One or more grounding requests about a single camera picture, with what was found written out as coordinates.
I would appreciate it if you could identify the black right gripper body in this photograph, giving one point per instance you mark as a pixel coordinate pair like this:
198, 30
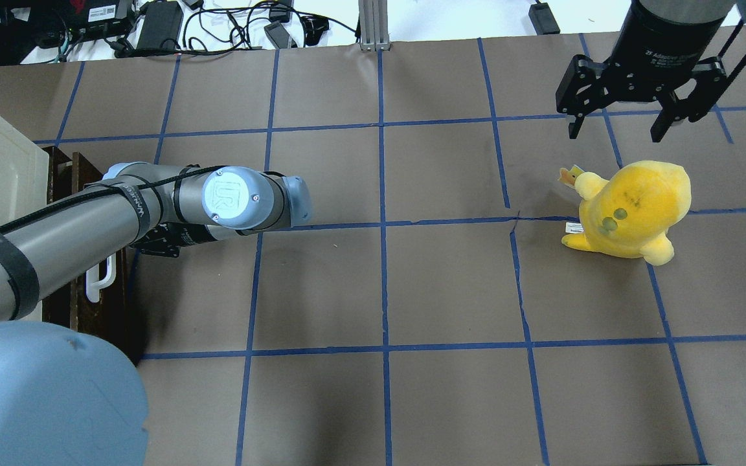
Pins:
663, 40

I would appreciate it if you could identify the aluminium frame post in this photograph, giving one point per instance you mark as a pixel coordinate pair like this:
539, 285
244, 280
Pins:
373, 25

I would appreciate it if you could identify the black power brick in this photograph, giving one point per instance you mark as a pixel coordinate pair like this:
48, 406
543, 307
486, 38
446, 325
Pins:
160, 28

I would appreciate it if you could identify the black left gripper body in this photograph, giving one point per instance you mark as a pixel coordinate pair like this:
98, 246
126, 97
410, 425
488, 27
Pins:
167, 236

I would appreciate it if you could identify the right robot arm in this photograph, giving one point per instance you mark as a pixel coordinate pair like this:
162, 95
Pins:
692, 12

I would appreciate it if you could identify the white drawer handle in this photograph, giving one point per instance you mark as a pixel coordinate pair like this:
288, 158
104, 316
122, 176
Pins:
99, 277

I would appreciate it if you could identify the yellow plush dinosaur toy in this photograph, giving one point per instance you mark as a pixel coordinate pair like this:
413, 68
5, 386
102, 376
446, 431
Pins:
630, 214

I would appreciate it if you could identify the dark wooden drawer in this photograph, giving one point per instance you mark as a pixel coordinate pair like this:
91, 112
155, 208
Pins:
114, 318

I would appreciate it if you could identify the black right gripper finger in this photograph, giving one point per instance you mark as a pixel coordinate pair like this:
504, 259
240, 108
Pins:
575, 119
674, 110

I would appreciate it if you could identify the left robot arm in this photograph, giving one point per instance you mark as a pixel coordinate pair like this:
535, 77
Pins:
70, 398

